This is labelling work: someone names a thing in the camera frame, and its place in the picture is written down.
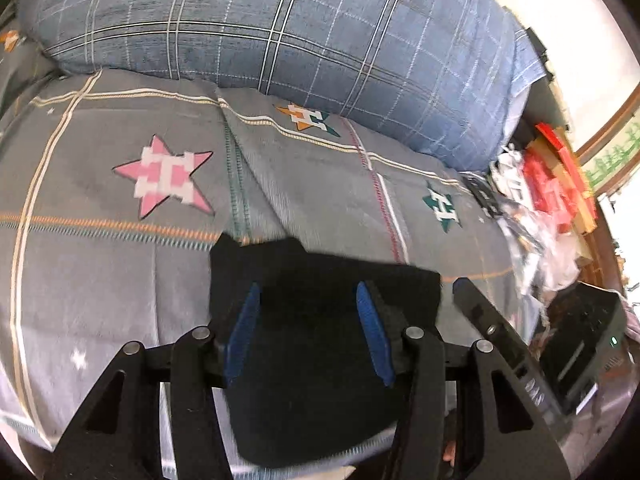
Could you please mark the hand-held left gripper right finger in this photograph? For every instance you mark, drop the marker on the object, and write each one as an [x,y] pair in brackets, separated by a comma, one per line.
[374,332]

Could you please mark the small black pouch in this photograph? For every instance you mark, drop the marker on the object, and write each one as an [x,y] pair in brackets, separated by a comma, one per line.
[482,195]

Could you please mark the wooden window frame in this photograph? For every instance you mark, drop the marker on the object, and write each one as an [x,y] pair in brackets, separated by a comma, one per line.
[607,150]

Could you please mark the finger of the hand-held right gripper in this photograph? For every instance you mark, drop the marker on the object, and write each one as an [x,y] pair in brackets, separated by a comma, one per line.
[505,332]

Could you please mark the red flat box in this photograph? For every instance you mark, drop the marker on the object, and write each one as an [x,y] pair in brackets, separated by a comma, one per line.
[552,136]

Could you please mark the black pants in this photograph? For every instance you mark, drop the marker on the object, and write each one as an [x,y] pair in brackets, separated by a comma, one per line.
[310,360]

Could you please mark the grey star-printed bed sheet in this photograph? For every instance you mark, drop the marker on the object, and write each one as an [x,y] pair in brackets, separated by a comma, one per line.
[125,285]

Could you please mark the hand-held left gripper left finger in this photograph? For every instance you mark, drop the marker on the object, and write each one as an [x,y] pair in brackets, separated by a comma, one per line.
[244,332]

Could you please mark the white plastic bag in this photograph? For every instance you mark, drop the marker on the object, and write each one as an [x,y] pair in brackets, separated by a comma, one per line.
[510,175]

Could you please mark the blue plaid pillow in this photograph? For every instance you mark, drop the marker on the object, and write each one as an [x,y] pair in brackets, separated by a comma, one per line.
[300,35]

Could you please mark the pile of clear plastic bags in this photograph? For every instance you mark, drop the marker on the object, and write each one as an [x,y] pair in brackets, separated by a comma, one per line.
[540,255]

